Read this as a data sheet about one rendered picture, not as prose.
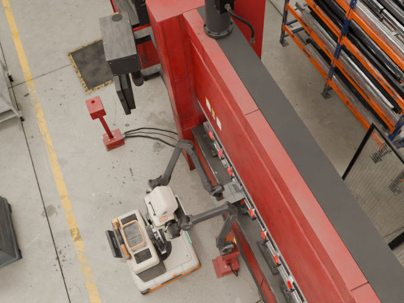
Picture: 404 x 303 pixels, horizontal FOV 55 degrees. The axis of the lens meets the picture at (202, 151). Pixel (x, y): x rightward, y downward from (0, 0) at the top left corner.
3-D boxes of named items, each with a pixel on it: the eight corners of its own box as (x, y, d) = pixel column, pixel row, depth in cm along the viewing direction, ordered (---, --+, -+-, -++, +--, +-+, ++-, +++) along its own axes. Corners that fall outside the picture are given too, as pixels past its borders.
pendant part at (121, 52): (124, 82, 400) (98, 16, 326) (147, 76, 401) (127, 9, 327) (131, 121, 375) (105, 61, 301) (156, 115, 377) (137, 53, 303)
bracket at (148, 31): (130, 39, 355) (128, 33, 349) (155, 30, 358) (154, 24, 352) (145, 70, 336) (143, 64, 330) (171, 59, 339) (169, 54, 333)
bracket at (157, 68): (141, 74, 398) (140, 70, 392) (163, 66, 401) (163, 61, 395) (155, 103, 379) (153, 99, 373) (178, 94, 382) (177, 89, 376)
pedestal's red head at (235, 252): (215, 240, 358) (214, 234, 342) (232, 234, 359) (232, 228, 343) (222, 261, 348) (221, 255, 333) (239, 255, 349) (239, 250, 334)
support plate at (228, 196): (208, 192, 346) (208, 192, 345) (235, 180, 349) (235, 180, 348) (217, 210, 337) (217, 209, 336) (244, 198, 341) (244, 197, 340)
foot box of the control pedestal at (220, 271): (211, 260, 415) (210, 257, 404) (234, 252, 417) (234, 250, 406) (217, 278, 405) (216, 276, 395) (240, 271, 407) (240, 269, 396)
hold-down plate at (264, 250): (256, 242, 332) (257, 241, 330) (262, 239, 333) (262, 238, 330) (273, 275, 318) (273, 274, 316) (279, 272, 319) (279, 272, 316)
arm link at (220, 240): (229, 204, 306) (231, 214, 298) (236, 205, 307) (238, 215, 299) (214, 239, 331) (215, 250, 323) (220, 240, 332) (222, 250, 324)
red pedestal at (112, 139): (102, 139, 499) (79, 100, 427) (121, 131, 503) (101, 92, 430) (106, 151, 490) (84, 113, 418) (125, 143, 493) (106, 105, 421)
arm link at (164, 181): (180, 134, 313) (177, 139, 304) (195, 141, 314) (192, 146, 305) (161, 178, 333) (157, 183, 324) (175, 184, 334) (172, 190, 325)
